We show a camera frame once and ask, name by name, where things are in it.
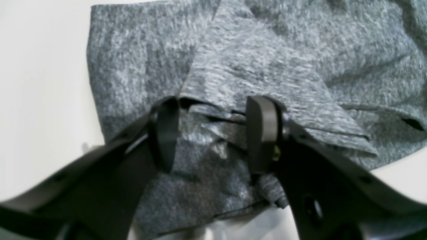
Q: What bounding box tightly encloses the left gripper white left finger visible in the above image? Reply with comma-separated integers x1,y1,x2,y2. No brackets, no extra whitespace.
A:
0,96,179,240

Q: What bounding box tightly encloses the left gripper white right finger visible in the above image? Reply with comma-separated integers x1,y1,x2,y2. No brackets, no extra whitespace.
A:
246,96,427,240

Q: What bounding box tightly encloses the grey long-sleeve T-shirt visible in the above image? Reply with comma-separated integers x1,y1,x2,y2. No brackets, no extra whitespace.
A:
87,0,426,240

